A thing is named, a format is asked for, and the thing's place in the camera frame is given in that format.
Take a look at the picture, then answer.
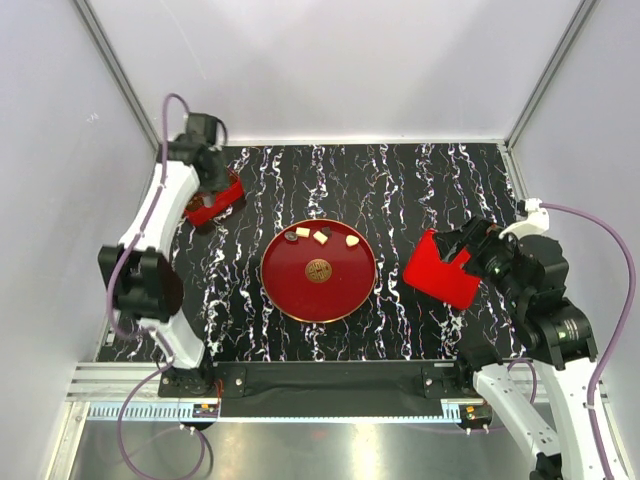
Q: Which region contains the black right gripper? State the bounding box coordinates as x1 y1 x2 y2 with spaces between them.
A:
431 212 527 307

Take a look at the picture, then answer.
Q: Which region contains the red box lid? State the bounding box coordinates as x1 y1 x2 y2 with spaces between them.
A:
402 229 480 310

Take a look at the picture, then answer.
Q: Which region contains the white heart chocolate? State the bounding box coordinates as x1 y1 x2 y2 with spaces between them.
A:
345 235 359 247

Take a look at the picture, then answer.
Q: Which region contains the white rectangular chocolate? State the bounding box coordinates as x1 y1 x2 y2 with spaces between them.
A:
296 227 310 238
313 231 328 245

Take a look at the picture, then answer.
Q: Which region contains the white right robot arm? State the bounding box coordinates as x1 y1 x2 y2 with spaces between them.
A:
425 208 610 479

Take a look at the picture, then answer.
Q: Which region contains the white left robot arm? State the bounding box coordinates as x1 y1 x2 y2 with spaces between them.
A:
98 113 230 396

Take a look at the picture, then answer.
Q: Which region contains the red compartment chocolate box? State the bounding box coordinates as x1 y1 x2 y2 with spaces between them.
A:
183 169 245 227

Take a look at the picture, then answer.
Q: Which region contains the round red lacquer tray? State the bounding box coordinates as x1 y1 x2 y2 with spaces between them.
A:
260 219 377 323

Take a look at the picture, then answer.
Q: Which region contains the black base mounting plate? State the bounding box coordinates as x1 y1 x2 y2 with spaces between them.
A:
159 360 480 422

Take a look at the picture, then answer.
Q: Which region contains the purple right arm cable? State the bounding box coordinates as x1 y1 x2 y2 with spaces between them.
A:
504 201 637 480

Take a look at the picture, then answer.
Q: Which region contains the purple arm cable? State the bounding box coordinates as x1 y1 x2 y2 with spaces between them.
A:
107 92 226 475
504 201 637 480

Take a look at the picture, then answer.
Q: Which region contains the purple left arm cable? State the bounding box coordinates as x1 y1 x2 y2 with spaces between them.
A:
107 92 226 475

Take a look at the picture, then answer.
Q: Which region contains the aluminium frame rail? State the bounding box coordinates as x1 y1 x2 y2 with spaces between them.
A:
64 364 616 426

